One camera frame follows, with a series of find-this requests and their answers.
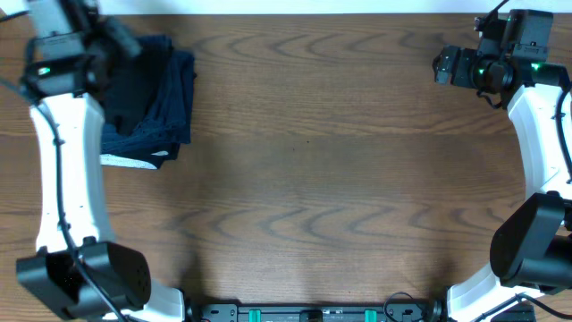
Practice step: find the folded black garment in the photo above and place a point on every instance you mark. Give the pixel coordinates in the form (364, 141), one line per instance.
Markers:
(172, 149)

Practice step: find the folded white garment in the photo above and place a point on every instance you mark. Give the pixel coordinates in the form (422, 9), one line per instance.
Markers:
(148, 162)

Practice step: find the black polo shirt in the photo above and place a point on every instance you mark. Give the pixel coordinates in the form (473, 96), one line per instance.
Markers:
(131, 89)

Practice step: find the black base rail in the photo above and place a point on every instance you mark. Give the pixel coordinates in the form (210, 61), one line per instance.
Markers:
(400, 311)

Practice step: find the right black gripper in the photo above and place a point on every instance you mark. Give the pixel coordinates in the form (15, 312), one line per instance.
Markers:
(450, 67)

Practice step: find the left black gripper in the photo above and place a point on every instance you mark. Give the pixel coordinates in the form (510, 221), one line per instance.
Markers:
(121, 34)

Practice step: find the folded dark blue garment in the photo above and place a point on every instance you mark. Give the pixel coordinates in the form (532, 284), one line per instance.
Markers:
(168, 118)

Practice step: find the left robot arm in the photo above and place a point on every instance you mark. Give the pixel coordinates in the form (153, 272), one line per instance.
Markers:
(79, 271)

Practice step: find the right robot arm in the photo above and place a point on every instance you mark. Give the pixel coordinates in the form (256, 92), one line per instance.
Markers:
(530, 254)

